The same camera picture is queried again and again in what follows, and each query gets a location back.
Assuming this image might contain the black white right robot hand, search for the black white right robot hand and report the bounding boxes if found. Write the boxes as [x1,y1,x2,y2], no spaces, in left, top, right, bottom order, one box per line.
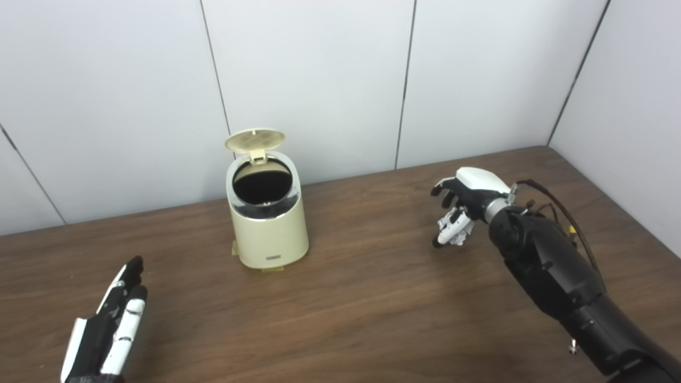
[430,166,512,249]

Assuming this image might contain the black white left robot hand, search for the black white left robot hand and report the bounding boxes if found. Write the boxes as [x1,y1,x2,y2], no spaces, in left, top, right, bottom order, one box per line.
[60,255,148,383]

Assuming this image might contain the white paper ball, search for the white paper ball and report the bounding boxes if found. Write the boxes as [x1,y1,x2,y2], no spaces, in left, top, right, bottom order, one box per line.
[437,213,475,246]

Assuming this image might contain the cream-colored bin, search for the cream-colored bin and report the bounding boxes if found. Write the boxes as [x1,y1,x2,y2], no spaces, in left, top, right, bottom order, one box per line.
[224,128,310,269]

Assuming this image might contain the round cream bin lid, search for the round cream bin lid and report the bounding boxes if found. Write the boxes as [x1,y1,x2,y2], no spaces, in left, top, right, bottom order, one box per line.
[224,128,286,163]

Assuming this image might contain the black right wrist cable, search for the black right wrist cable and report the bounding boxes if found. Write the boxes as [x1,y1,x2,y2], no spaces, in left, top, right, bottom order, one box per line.
[515,179,602,272]

